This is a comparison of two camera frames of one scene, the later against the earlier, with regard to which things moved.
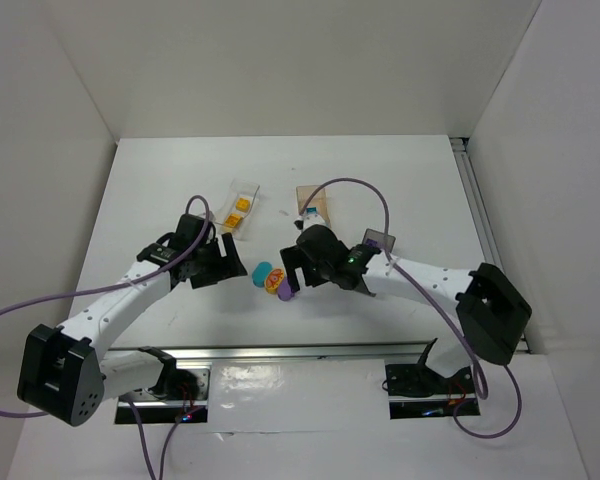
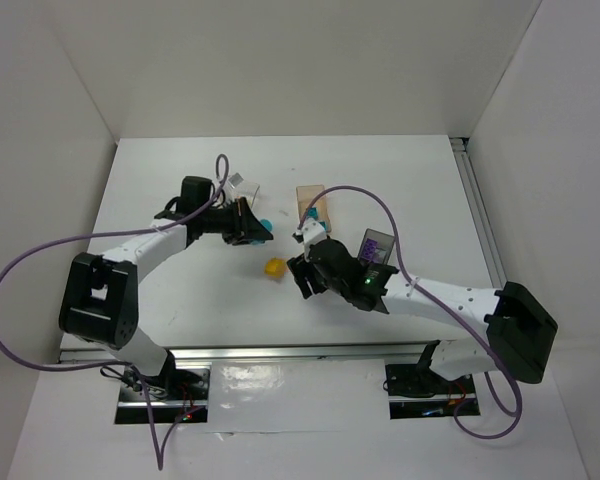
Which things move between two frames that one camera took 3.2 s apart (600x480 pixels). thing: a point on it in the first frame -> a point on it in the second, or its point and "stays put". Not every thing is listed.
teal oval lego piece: [261, 272] -> [267, 224]
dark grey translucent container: [382, 240] stays put
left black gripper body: [215, 263] -> [240, 222]
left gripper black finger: [234, 266] -> [249, 229]
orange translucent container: [316, 199] stays put
